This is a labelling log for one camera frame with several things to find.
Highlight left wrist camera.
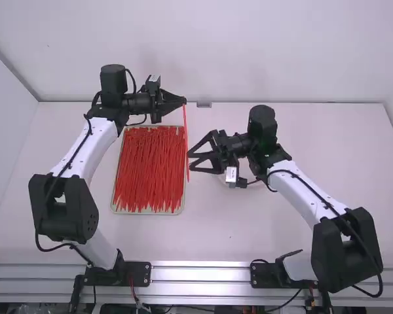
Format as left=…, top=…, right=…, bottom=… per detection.
left=145, top=74, right=162, bottom=96

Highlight orange cable tie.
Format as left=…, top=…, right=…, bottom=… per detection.
left=181, top=103, right=192, bottom=183

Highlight red wire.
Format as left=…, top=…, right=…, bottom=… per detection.
left=129, top=273, right=142, bottom=304

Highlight pale tray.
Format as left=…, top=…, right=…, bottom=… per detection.
left=109, top=124, right=189, bottom=216

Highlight silver rails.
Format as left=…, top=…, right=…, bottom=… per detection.
left=0, top=260, right=393, bottom=309

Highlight black cable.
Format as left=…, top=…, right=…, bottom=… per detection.
left=35, top=228, right=95, bottom=266
left=238, top=175, right=270, bottom=191
left=349, top=268, right=384, bottom=299
left=123, top=67, right=149, bottom=96

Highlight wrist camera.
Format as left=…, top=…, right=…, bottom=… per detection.
left=145, top=74, right=162, bottom=96
left=223, top=166, right=241, bottom=190

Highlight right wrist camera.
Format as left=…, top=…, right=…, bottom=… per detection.
left=223, top=166, right=241, bottom=190

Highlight row of orange cable ties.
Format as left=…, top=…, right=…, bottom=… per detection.
left=112, top=126, right=188, bottom=215

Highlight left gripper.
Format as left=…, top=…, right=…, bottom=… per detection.
left=149, top=86, right=187, bottom=124

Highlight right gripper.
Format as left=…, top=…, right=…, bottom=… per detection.
left=187, top=129, right=240, bottom=175

